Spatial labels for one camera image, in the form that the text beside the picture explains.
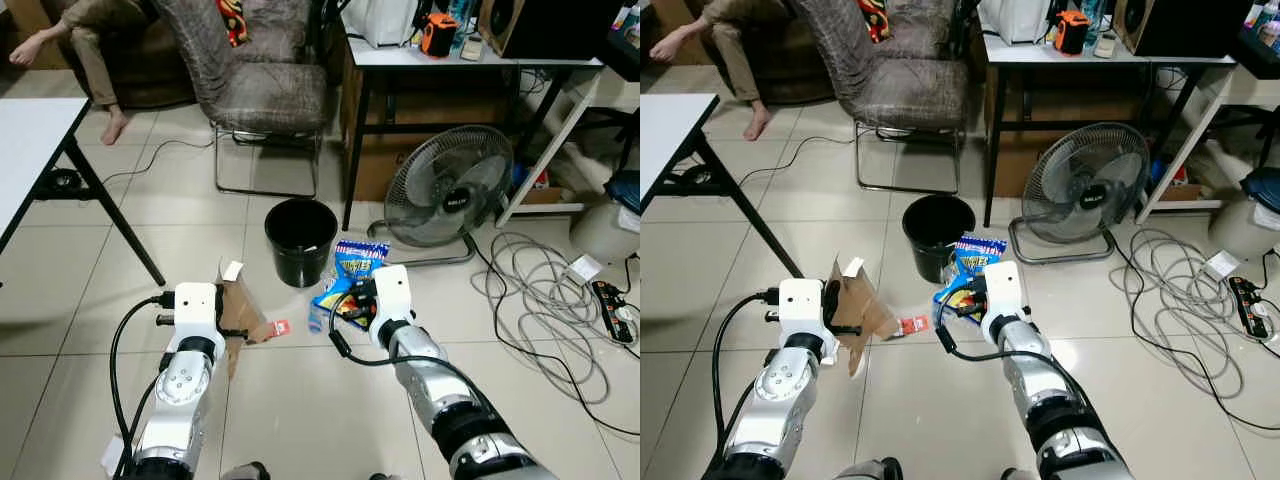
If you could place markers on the orange black handheld device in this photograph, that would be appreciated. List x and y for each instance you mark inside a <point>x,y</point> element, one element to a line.
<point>1071,32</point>
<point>438,35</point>

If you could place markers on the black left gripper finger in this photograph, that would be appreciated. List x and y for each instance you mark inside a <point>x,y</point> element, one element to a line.
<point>236,331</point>
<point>846,329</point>

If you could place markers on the grey fabric covered chair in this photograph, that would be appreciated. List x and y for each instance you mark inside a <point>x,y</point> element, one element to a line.
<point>270,95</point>
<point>910,90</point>
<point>925,32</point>
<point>290,35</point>

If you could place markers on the person's bare hand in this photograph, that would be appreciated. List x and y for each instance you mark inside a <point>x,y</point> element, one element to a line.
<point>668,45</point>
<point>28,50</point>

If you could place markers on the white round appliance blue lid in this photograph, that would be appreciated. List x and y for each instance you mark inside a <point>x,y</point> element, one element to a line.
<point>1245,225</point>
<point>605,230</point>

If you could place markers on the white slanted frame stand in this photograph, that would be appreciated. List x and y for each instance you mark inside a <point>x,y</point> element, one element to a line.
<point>1185,145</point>
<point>545,150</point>

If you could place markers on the black round rubbish bin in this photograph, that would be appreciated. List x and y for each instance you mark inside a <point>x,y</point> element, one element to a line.
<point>300,255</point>
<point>935,250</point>

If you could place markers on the brown cardboard piece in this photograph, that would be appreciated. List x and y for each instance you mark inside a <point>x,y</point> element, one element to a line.
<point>870,305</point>
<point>245,310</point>

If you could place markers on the black power strip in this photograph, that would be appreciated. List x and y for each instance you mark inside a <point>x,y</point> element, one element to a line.
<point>612,310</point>
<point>1250,308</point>

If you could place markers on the person's leg khaki trousers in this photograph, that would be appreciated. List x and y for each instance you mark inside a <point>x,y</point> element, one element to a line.
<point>100,70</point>
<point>740,65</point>

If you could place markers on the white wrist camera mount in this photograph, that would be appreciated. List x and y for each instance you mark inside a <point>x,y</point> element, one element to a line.
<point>1007,288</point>
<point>392,292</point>
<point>802,310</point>
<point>197,312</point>

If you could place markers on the blue snack bag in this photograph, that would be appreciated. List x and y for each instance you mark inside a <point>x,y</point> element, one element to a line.
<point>355,265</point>
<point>978,255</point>

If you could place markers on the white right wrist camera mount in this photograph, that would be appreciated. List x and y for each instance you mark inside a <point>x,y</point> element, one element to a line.
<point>392,292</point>
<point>1007,288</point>

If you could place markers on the grey floor fan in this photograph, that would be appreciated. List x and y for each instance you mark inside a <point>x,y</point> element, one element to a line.
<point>1085,185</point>
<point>450,190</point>

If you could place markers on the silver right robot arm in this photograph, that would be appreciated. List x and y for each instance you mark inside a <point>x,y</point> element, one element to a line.
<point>430,375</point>
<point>1030,370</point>

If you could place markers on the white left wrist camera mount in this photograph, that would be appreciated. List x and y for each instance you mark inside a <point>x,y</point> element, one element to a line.
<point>197,312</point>
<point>802,310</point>

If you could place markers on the white remote control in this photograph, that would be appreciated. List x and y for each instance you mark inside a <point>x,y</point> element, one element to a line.
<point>471,48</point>
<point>1105,45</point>

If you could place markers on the brown cardboard box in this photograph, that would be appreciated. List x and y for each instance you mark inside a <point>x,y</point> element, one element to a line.
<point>1060,105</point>
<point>430,110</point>

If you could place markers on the red yellow patterned cloth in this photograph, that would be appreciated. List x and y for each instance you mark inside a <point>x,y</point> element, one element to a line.
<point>235,22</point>
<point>873,20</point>

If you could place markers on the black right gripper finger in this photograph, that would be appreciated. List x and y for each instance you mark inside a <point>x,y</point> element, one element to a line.
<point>958,310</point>
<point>348,315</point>

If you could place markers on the white desk black frame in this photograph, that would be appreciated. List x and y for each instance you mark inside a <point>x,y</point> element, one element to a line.
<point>1040,56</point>
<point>420,60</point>

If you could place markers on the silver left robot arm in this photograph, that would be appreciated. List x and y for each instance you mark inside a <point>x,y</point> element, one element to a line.
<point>175,410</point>
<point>775,410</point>

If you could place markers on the small red wrapper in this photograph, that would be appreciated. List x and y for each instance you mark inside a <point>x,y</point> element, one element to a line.
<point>912,326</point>
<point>280,327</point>

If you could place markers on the white table slanted black legs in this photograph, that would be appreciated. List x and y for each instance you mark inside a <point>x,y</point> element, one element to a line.
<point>665,135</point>
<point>30,140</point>

